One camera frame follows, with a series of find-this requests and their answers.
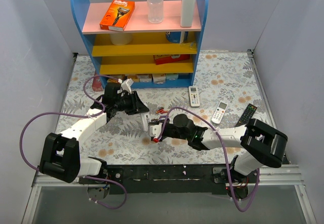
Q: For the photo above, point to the red flat box on shelf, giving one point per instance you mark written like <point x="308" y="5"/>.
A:
<point x="165" y="59"/>

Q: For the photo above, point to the white remote control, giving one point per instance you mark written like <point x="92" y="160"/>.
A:
<point x="145" y="120"/>

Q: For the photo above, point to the white tall bottle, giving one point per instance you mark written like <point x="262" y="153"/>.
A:
<point x="187" y="12"/>

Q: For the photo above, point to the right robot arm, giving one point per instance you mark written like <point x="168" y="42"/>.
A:
<point x="264" y="145"/>

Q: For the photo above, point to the white cup on shelf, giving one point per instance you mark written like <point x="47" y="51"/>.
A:
<point x="120" y="39"/>

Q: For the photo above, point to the blue white round container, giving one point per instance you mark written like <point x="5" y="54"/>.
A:
<point x="177" y="37"/>

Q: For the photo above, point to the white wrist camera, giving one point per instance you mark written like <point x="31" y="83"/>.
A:
<point x="154" y="130"/>
<point x="126" y="85"/>

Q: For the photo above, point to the white AC remote right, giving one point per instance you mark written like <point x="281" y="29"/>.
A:
<point x="219" y="113"/>

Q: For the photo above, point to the light blue tissue pack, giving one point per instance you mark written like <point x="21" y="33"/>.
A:
<point x="172" y="76"/>

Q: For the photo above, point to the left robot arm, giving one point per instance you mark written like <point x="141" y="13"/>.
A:
<point x="61" y="152"/>

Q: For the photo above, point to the orange Gillette razor box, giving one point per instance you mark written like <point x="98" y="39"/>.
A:
<point x="117" y="16"/>

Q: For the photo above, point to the blue wooden shelf unit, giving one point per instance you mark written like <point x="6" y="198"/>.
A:
<point x="148" y="40"/>

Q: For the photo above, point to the clear plastic water bottle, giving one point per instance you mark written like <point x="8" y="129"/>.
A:
<point x="155" y="11"/>

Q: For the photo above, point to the black base bar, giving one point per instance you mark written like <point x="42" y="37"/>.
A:
<point x="174" y="178"/>

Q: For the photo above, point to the black TV remote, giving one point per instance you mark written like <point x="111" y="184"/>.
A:
<point x="247" y="115"/>

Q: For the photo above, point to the floral table mat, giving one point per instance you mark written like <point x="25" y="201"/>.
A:
<point x="220" y="77"/>

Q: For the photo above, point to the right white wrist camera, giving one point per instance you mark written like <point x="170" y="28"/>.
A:
<point x="154" y="130"/>

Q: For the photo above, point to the white AC remote near shelf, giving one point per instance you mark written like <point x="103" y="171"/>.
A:
<point x="193" y="96"/>

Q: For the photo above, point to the yellow soap box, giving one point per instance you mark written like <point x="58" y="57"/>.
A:
<point x="117" y="77"/>

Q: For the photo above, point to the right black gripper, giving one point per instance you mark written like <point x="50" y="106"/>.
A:
<point x="162" y="129"/>

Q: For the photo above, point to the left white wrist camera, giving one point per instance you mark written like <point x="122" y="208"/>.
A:
<point x="126" y="85"/>

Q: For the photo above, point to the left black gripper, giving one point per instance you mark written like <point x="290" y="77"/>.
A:
<point x="135" y="102"/>

